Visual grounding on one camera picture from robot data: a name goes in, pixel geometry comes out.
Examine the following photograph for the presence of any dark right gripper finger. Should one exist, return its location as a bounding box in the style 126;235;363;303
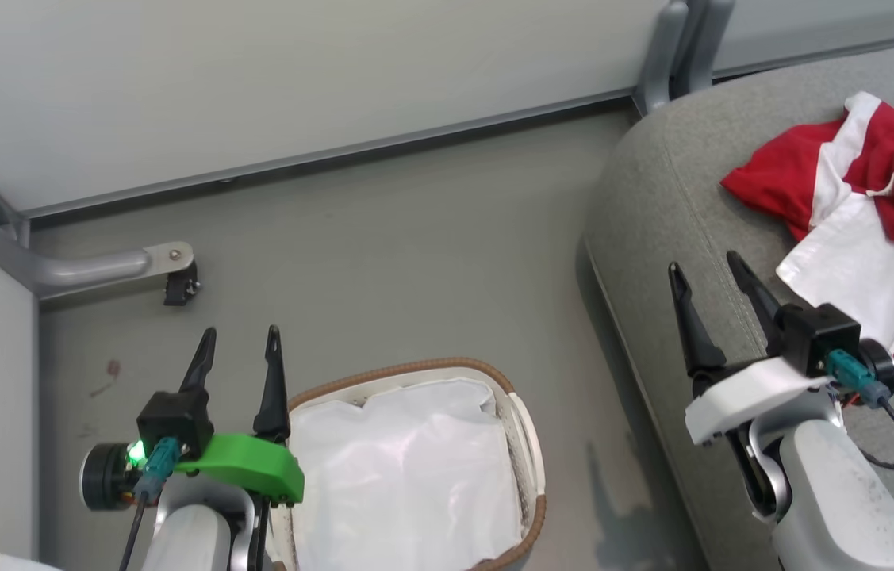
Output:
726;251;787;354
668;262;728;378

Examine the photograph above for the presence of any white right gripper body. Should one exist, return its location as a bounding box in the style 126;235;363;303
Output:
684;355;835;446

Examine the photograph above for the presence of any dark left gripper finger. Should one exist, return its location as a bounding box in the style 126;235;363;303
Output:
177;327;219;397
253;324;291;445

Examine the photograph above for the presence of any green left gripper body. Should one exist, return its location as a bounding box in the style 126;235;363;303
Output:
175;432;306;508

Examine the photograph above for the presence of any red white sports jersey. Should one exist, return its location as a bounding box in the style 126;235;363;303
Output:
719;90;894;386

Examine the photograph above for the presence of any white cloth in basket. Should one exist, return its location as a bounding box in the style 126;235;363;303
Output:
286;377;527;571

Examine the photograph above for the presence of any white laundry basket brown rim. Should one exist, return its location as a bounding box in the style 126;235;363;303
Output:
271;357;550;571

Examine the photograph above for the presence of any grey fabric sofa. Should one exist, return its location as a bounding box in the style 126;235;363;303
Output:
582;36;894;571

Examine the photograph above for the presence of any black left cable teal plug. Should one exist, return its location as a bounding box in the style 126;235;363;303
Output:
119;436;182;571

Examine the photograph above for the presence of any black cable teal plug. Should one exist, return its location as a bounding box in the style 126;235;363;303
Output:
826;349;894;526
119;436;182;571

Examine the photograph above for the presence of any black right cable teal plug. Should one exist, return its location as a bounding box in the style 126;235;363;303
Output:
826;349;894;526

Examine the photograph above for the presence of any grey metal frame leg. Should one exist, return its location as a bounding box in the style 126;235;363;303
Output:
0;205;196;299

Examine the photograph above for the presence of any grey wall base rail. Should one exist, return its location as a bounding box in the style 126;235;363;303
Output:
18;6;894;220

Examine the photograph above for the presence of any grey metal frame post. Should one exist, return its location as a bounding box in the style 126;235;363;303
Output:
632;0;737;117

